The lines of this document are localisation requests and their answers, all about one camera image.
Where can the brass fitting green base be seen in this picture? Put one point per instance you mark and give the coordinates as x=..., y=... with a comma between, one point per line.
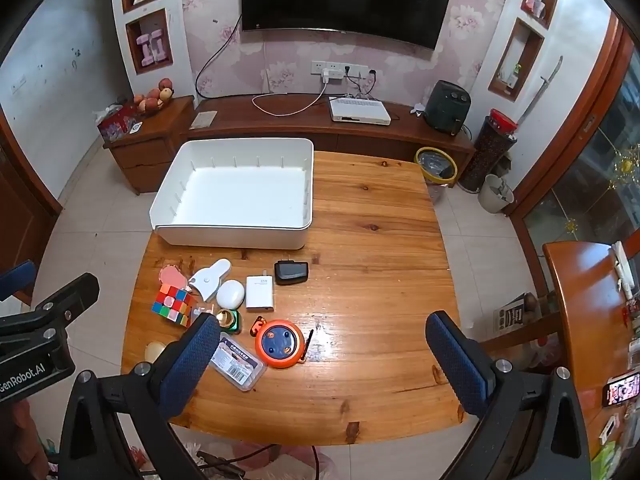
x=231, y=321

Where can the white telephone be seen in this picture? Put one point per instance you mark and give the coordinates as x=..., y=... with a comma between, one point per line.
x=624, y=270

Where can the white set-top box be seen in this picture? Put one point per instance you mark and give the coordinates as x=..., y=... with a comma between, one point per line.
x=357, y=110

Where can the printed cardboard box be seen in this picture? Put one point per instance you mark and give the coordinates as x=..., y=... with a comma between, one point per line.
x=510, y=316

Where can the white plastic storage bin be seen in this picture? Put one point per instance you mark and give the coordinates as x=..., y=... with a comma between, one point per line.
x=240, y=195

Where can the white handheld tool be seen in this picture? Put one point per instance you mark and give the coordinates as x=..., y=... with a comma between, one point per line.
x=210, y=277

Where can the white charger block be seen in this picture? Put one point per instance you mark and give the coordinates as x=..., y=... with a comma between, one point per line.
x=259, y=294

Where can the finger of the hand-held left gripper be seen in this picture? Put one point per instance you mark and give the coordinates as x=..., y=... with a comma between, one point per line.
x=75, y=295
x=20, y=277

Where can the long wooden television cabinet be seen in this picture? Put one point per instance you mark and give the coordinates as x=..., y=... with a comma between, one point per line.
x=360, y=135

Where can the bowl of peaches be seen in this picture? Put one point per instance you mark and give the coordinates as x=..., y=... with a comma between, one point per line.
x=152, y=100

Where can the yellow trash bin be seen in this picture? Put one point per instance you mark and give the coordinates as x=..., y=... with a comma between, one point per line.
x=437, y=165

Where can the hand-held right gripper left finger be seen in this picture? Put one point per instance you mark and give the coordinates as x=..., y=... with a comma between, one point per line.
x=192, y=360

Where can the brown wooden door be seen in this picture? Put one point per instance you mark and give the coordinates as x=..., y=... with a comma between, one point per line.
x=20, y=210

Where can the beige round compact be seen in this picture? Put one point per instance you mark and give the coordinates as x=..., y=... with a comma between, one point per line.
x=155, y=351

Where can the red tissue box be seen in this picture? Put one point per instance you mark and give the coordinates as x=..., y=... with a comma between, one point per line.
x=117, y=125

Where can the pink comb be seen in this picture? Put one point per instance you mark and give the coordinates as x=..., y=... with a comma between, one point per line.
x=172, y=276

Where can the colourful puzzle cube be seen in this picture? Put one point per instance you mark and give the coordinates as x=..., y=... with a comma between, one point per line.
x=172, y=305

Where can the smartphone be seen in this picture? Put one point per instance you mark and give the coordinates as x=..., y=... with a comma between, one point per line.
x=620, y=389

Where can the pink dumbbell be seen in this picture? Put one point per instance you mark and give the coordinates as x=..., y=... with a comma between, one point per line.
x=160, y=46
x=146, y=51

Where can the clear labelled plastic case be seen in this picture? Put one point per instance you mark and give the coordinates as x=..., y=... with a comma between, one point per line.
x=237, y=362

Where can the white bucket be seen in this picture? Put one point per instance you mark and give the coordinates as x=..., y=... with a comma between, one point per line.
x=492, y=200

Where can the white round earbud case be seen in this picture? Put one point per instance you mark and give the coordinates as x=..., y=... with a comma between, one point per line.
x=230, y=292

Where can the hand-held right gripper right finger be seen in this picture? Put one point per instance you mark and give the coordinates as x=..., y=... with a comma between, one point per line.
x=452, y=360

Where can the small wooden side cabinet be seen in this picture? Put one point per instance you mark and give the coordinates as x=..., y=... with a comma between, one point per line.
x=150, y=155

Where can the white wall socket strip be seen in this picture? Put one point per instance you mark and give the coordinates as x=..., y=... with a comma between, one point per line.
x=340, y=67

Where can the small white card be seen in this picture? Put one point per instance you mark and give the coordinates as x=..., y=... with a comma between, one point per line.
x=135, y=128

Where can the small bottle green cap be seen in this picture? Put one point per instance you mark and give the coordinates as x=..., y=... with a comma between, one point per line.
x=515, y=75

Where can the orange round reel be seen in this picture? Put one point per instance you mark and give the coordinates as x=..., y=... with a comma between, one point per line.
x=280, y=344

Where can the sheathed sword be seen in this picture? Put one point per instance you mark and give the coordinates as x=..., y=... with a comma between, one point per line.
x=542, y=87

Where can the dark green air fryer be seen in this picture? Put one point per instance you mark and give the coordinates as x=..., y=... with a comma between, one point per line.
x=447, y=105

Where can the dark tall canister red lid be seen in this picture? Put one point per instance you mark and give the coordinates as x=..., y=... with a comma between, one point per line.
x=485, y=155

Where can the small grey pad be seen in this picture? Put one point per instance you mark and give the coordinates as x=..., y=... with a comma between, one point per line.
x=204, y=120

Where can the pink cup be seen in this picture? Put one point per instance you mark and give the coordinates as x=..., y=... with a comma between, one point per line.
x=536, y=5

